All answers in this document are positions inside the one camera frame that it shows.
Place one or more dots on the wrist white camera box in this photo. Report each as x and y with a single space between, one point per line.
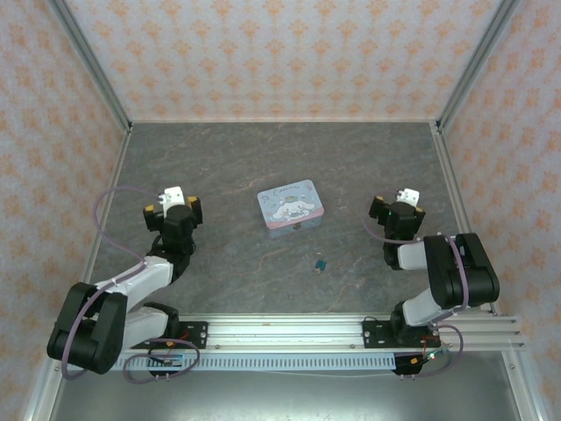
172 195
409 195

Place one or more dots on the blue cartoon tin box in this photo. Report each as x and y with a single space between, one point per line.
291 206

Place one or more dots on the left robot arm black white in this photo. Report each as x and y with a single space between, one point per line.
87 333

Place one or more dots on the wide aluminium mounting rail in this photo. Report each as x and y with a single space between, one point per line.
285 333

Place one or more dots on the small teal padlock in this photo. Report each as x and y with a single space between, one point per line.
321 264

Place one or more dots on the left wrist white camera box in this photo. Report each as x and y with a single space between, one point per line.
172 195

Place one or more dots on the grey metal sheet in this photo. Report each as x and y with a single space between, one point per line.
280 394

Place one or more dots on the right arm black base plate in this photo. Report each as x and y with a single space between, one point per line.
377 333

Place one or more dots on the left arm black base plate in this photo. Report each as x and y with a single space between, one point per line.
193 335

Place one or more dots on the aluminium frame post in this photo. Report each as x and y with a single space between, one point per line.
92 61
475 61

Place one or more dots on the aluminium table edge rail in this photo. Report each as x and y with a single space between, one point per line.
446 153
122 153

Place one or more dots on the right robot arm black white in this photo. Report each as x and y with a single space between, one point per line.
456 280

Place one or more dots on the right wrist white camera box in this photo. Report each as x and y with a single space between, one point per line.
409 195

